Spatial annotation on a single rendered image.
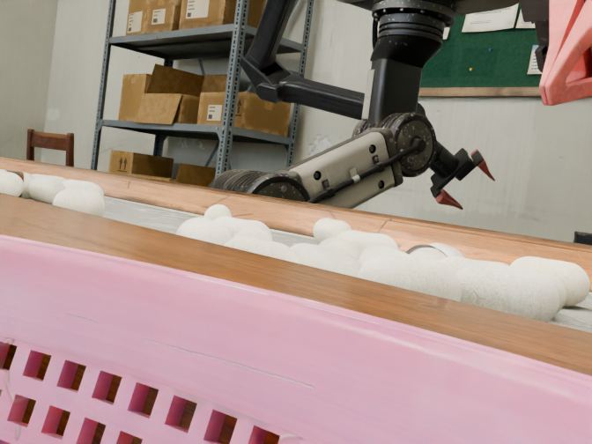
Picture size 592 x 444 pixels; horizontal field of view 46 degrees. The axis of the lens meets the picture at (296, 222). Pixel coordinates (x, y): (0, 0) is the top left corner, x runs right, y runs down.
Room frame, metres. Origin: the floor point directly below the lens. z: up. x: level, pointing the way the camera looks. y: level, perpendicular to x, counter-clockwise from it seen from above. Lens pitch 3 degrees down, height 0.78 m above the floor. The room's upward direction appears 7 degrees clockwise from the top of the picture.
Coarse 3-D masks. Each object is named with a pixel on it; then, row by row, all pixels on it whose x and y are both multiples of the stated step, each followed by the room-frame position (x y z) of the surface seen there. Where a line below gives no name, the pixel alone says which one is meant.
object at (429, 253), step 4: (420, 248) 0.30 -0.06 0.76; (424, 248) 0.30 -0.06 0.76; (428, 248) 0.30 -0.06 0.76; (432, 248) 0.30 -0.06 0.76; (412, 252) 0.31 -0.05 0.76; (416, 252) 0.30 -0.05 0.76; (420, 252) 0.30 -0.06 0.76; (424, 252) 0.30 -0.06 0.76; (428, 252) 0.30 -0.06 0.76; (432, 252) 0.30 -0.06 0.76; (436, 252) 0.30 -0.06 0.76; (440, 252) 0.30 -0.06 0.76; (412, 256) 0.30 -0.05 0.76; (416, 256) 0.30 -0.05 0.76; (420, 256) 0.30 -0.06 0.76; (424, 256) 0.30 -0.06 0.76; (428, 256) 0.30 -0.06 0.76; (432, 256) 0.30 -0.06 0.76; (436, 256) 0.30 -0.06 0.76; (440, 256) 0.30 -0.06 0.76; (444, 256) 0.30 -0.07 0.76; (436, 260) 0.30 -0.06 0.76
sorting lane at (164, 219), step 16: (112, 208) 0.60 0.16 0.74; (128, 208) 0.63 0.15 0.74; (144, 208) 0.66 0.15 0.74; (160, 208) 0.68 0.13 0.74; (144, 224) 0.48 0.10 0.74; (160, 224) 0.50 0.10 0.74; (176, 224) 0.52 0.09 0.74; (272, 240) 0.48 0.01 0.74; (288, 240) 0.50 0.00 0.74; (304, 240) 0.52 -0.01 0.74; (576, 304) 0.34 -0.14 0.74; (560, 320) 0.28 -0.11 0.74; (576, 320) 0.29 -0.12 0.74
